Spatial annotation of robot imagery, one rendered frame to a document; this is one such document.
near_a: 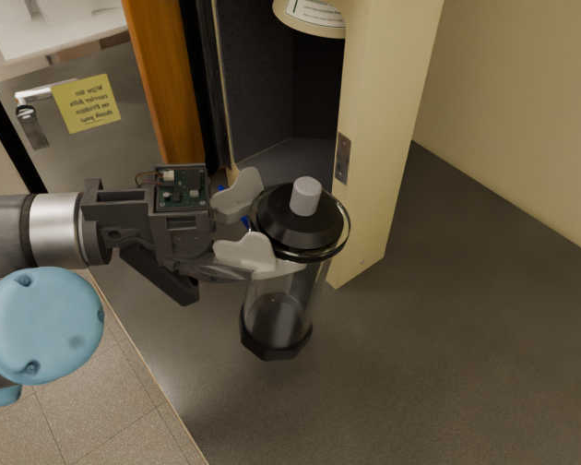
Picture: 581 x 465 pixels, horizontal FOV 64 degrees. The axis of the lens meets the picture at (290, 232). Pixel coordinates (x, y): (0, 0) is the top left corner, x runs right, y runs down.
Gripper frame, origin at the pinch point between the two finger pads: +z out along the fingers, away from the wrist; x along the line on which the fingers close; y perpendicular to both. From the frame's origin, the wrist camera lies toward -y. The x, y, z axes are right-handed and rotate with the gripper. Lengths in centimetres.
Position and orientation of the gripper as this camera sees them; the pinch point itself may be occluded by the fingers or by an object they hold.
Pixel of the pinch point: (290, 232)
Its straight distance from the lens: 50.5
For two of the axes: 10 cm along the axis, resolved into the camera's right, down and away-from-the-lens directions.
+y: 0.8, -6.7, -7.3
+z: 9.8, -0.6, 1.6
